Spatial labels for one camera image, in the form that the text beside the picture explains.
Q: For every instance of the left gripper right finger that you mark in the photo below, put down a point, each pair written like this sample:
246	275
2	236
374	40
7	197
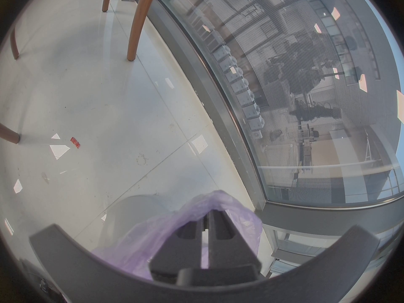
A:
228	248

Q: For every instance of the white cushioned wooden chair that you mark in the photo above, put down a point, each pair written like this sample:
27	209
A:
137	20

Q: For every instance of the small red wrapper piece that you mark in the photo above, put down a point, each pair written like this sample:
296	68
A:
75	142

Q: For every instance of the window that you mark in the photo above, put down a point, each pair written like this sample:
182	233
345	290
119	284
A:
299	90

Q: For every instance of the purple plastic bag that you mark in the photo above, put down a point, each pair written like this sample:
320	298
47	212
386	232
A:
148	240

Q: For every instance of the white trash bin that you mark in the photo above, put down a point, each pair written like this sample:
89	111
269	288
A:
132	213

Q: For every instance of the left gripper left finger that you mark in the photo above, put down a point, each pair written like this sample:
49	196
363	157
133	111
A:
180	254

